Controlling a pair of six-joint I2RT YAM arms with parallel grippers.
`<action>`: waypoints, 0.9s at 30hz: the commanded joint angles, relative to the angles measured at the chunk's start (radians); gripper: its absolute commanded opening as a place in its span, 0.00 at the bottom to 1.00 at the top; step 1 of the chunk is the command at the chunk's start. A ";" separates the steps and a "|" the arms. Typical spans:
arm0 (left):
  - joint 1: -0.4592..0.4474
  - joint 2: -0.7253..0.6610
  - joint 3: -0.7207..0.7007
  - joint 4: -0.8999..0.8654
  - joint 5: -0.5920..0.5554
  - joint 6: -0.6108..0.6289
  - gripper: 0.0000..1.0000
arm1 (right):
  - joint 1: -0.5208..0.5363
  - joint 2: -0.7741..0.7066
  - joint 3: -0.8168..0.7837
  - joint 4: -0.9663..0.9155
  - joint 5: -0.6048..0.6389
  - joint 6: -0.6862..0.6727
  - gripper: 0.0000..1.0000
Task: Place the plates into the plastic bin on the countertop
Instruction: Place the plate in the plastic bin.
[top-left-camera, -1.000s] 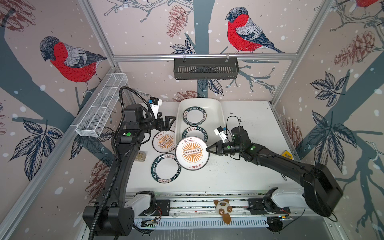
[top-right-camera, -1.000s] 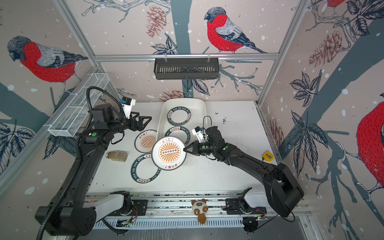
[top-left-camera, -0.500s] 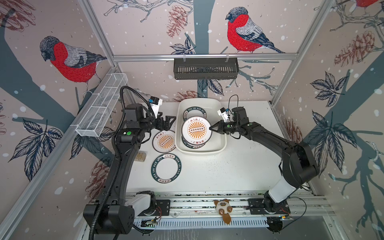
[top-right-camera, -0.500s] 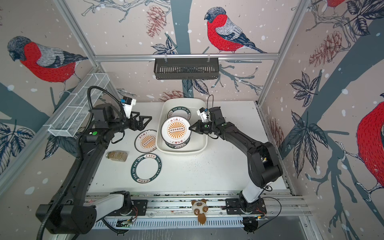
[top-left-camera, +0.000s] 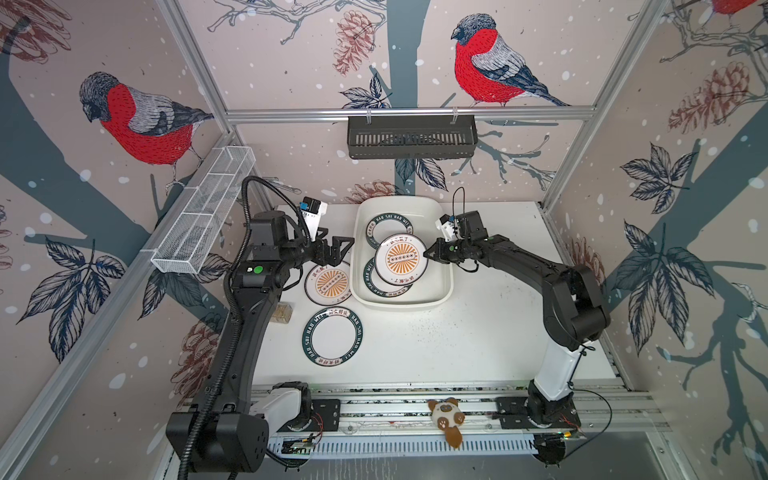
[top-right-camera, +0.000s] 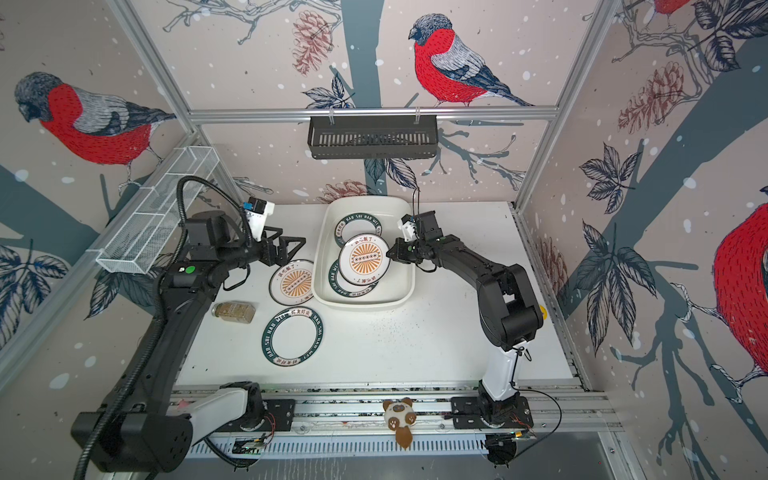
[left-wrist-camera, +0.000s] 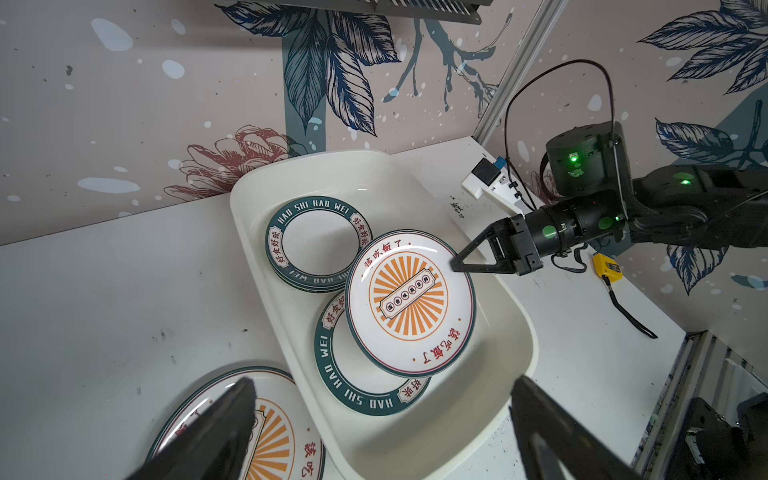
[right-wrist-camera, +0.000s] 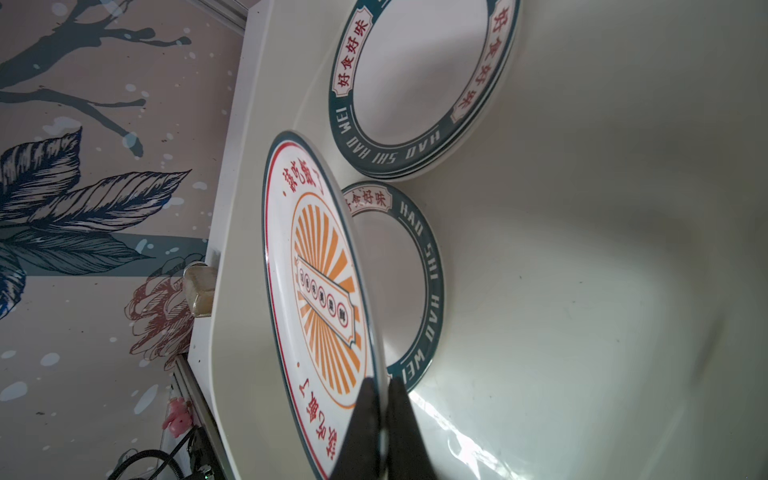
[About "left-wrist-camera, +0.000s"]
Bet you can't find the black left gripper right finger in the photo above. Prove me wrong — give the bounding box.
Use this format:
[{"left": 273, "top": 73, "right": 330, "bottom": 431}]
[{"left": 509, "top": 376, "right": 640, "bottom": 479}]

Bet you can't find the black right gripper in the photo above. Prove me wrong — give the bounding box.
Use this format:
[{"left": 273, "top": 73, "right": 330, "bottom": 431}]
[{"left": 451, "top": 200, "right": 624, "bottom": 275}]

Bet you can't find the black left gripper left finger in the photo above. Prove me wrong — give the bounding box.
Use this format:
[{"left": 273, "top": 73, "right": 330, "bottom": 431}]
[{"left": 129, "top": 378, "right": 257, "bottom": 480}]

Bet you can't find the orange sunburst plate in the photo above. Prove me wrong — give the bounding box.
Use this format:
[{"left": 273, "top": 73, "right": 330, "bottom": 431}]
[
  {"left": 147, "top": 365, "right": 326, "bottom": 479},
  {"left": 345, "top": 229, "right": 477, "bottom": 378}
]

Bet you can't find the green hao shi plate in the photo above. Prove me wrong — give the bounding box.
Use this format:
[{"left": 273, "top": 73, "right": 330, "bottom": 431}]
[
  {"left": 313, "top": 292, "right": 431, "bottom": 417},
  {"left": 264, "top": 195, "right": 373, "bottom": 293}
]

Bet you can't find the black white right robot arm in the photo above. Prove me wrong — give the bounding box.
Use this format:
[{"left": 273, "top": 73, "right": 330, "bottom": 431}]
[{"left": 450, "top": 122, "right": 767, "bottom": 275}]

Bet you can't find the yellow tape measure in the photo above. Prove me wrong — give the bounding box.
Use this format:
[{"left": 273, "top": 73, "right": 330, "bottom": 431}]
[{"left": 593, "top": 253, "right": 658, "bottom": 339}]

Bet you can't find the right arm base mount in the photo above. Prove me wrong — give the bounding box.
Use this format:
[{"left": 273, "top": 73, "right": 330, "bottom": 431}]
[{"left": 665, "top": 393, "right": 767, "bottom": 479}]

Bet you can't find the aluminium rail base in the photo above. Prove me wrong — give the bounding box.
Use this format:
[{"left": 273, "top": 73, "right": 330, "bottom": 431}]
[{"left": 632, "top": 331, "right": 767, "bottom": 479}]

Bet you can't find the black wire wall basket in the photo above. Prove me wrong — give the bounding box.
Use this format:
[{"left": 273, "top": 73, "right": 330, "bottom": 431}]
[{"left": 276, "top": 0, "right": 493, "bottom": 25}]

